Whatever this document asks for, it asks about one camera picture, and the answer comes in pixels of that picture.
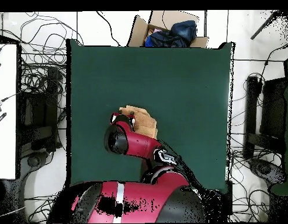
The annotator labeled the open cardboard box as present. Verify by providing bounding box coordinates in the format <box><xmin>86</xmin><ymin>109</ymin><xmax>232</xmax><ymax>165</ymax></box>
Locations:
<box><xmin>126</xmin><ymin>10</ymin><xmax>209</xmax><ymax>49</ymax></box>

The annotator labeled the black equipment rack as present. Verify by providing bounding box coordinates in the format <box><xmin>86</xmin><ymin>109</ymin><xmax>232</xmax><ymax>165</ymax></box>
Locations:
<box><xmin>19</xmin><ymin>66</ymin><xmax>63</xmax><ymax>152</ymax></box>

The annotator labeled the tan terry towel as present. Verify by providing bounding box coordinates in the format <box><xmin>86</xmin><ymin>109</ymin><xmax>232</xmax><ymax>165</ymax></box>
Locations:
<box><xmin>118</xmin><ymin>104</ymin><xmax>158</xmax><ymax>140</ymax></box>

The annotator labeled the white side table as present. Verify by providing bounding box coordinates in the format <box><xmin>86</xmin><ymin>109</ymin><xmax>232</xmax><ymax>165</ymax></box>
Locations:
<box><xmin>0</xmin><ymin>43</ymin><xmax>18</xmax><ymax>180</ymax></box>

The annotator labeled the blue clothes pile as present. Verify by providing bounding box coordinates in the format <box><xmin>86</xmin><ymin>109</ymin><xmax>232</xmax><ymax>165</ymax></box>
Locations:
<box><xmin>144</xmin><ymin>20</ymin><xmax>197</xmax><ymax>48</ymax></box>

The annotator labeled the dark green table cloth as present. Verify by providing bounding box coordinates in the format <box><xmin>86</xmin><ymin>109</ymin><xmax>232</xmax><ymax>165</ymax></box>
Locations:
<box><xmin>65</xmin><ymin>38</ymin><xmax>235</xmax><ymax>194</ymax></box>

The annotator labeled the round dark stand base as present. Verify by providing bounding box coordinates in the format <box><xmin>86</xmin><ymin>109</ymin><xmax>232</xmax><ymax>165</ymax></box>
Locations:
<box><xmin>248</xmin><ymin>157</ymin><xmax>287</xmax><ymax>186</ymax></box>

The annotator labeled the black cable tangle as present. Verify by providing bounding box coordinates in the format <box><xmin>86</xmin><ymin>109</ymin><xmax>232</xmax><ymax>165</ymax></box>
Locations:
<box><xmin>18</xmin><ymin>11</ymin><xmax>85</xmax><ymax>94</ymax></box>

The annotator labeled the black power strip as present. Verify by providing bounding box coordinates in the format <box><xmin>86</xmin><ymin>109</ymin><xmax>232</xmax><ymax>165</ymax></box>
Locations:
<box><xmin>219</xmin><ymin>180</ymin><xmax>233</xmax><ymax>215</ymax></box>

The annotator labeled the black rod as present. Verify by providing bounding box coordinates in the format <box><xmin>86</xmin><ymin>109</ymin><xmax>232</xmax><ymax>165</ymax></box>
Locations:
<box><xmin>249</xmin><ymin>10</ymin><xmax>282</xmax><ymax>40</ymax></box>

